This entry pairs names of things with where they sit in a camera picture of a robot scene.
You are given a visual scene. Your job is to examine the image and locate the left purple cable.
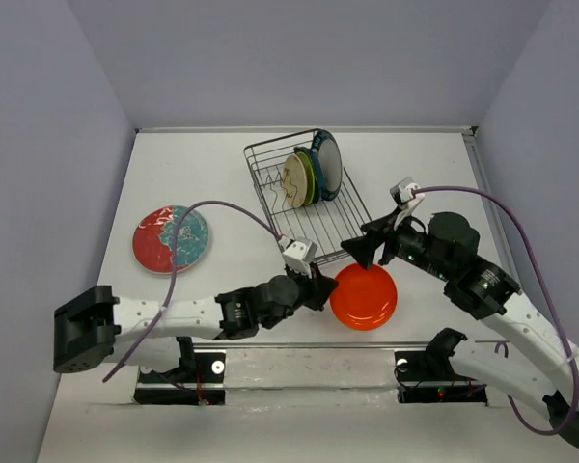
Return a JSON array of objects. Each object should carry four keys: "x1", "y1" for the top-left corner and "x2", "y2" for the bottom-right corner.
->
[{"x1": 101, "y1": 200, "x2": 290, "y2": 383}]

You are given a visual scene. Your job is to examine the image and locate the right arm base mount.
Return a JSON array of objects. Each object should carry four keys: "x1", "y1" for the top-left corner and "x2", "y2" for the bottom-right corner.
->
[{"x1": 393, "y1": 350, "x2": 488, "y2": 404}]

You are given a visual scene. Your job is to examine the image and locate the lime green plate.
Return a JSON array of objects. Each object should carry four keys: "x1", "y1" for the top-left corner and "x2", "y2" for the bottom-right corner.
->
[{"x1": 296, "y1": 151, "x2": 316, "y2": 206}]

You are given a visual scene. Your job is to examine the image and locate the green rimmed white plate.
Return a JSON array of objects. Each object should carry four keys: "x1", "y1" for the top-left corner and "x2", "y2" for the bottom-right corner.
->
[{"x1": 312, "y1": 130, "x2": 344, "y2": 201}]

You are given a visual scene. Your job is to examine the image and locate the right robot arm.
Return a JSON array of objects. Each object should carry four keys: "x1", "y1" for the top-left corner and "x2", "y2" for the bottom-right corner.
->
[{"x1": 341, "y1": 210, "x2": 579, "y2": 449}]

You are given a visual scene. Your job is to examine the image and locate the beige floral plate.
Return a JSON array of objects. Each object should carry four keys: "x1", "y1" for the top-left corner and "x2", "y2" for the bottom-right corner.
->
[{"x1": 282, "y1": 153, "x2": 308, "y2": 208}]

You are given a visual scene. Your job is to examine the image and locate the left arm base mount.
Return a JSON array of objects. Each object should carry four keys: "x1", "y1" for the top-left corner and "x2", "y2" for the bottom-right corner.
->
[{"x1": 133, "y1": 337, "x2": 226, "y2": 406}]

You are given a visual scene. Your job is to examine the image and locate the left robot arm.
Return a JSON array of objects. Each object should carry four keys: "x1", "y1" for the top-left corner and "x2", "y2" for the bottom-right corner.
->
[{"x1": 53, "y1": 265, "x2": 338, "y2": 381}]

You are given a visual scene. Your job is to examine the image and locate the wire dish rack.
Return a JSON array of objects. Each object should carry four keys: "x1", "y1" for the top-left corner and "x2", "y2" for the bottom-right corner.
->
[{"x1": 243, "y1": 128, "x2": 371, "y2": 265}]

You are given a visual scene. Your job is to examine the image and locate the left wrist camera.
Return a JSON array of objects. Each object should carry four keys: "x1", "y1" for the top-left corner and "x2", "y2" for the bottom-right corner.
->
[{"x1": 278, "y1": 235, "x2": 317, "y2": 274}]

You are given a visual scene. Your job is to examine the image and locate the red and teal plate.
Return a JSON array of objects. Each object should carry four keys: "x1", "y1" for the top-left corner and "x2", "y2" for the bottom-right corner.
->
[{"x1": 131, "y1": 205, "x2": 210, "y2": 275}]

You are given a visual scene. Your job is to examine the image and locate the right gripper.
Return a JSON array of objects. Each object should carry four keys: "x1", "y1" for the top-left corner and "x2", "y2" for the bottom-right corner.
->
[{"x1": 339, "y1": 205, "x2": 454, "y2": 282}]

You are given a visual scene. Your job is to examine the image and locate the orange plate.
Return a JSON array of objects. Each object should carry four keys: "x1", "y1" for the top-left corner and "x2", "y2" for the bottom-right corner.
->
[{"x1": 329, "y1": 263, "x2": 399, "y2": 331}]

